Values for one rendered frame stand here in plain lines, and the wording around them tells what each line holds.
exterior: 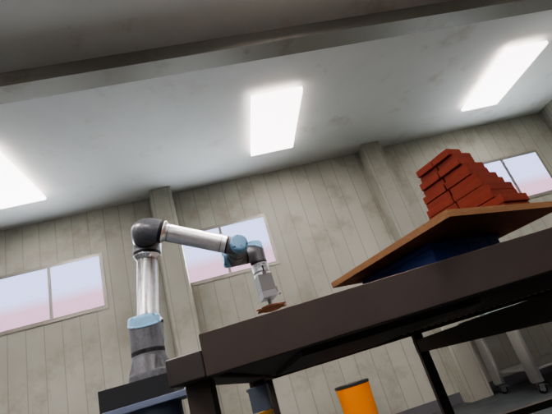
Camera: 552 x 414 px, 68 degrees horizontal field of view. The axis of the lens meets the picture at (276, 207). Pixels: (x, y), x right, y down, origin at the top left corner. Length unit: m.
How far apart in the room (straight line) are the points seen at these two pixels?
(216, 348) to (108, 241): 5.33
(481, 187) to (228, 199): 5.15
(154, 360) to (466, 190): 1.15
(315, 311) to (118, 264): 5.24
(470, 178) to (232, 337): 0.82
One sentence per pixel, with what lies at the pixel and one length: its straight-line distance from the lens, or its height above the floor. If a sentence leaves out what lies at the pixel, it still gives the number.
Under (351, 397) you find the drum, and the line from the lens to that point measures 4.75.
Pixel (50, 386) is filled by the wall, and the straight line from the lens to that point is 6.06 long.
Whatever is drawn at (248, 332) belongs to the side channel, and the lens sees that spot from 0.98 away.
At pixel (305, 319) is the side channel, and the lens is 0.97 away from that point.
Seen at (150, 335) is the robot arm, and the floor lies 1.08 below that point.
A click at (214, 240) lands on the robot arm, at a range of 1.70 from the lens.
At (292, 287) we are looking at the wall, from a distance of 5.76.
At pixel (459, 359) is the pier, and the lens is 5.95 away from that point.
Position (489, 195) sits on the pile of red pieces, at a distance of 1.28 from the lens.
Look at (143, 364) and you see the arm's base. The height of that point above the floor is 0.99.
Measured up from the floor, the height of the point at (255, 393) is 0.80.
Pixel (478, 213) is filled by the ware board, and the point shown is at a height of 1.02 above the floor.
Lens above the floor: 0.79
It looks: 23 degrees up
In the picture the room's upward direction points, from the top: 17 degrees counter-clockwise
